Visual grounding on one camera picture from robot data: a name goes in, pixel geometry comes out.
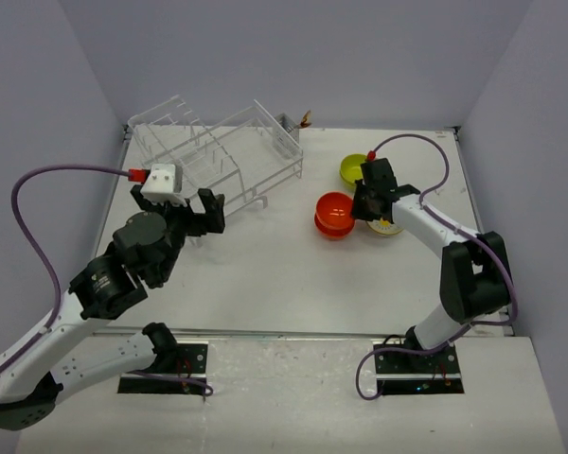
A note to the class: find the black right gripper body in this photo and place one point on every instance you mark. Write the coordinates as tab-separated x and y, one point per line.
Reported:
363	204

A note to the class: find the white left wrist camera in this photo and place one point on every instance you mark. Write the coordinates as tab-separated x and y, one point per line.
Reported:
164	185

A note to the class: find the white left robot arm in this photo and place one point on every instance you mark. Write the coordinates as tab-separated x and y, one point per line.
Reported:
49	372

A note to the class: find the patterned beige bowl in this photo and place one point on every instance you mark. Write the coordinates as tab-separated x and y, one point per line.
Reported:
386	232

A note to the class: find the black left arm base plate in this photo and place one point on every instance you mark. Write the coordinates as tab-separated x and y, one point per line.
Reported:
188	372

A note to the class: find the grey cutlery holder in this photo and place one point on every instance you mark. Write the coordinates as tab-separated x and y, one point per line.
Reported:
289	125

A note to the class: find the brown wooden spoon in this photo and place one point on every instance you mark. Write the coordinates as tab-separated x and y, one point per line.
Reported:
305	121

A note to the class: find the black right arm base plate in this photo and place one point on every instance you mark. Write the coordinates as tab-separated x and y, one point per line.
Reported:
399	374

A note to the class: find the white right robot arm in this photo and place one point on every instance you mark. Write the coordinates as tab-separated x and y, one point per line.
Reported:
474	272

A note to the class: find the lime green bowl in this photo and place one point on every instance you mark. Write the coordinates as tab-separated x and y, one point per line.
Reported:
353	163
350	179

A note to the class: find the orange bowl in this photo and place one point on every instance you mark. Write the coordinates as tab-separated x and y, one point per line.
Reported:
332	234
333	210

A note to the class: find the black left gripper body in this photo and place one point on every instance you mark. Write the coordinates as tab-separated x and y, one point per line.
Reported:
182	218

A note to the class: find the white wire dish rack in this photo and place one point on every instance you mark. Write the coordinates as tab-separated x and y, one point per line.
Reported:
244	156

